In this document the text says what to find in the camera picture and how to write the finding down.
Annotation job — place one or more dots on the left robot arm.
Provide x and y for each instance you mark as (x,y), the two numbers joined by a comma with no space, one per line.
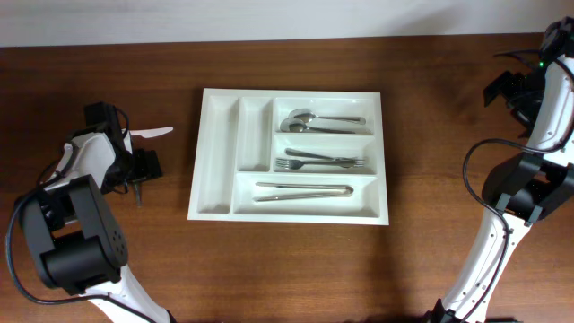
(74,239)

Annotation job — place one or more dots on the white cutlery tray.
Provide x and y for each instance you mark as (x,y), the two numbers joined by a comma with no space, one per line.
(239,138)

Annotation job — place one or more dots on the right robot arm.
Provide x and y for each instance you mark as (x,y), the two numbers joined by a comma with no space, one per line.
(528,187)

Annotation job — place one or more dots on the large silver spoon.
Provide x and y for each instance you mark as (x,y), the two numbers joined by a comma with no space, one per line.
(297,126)
(307,115)

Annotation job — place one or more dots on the white plastic knife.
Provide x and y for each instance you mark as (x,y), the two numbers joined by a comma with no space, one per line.
(151,133)

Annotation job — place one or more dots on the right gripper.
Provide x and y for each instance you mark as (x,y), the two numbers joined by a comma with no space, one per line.
(500,86)

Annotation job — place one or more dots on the silver fork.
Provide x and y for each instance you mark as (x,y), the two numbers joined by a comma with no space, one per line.
(297,153)
(294,164)

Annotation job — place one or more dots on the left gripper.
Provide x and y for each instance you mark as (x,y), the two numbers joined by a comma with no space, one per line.
(146,164)

